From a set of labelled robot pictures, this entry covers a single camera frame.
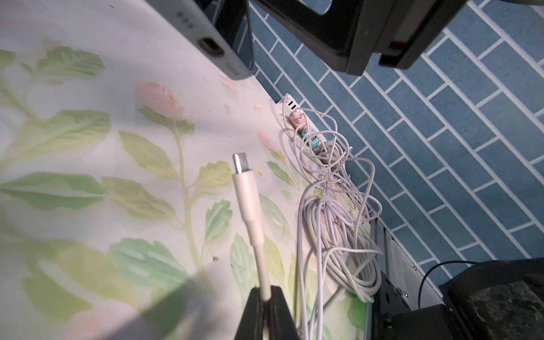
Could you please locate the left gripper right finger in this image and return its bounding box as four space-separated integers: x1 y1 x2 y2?
269 286 300 340

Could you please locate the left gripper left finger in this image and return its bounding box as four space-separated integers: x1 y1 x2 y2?
234 287 265 340

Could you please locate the white charging cable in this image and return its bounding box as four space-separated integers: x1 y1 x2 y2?
231 152 273 303

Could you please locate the green case phone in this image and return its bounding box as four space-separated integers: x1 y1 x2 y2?
148 0 255 80

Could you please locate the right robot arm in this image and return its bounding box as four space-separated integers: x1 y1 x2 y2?
257 0 465 76

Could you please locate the white power strip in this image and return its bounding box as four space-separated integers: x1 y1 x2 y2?
279 93 327 155

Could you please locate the white cable bundle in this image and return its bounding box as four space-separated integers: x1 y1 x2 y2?
278 94 383 340

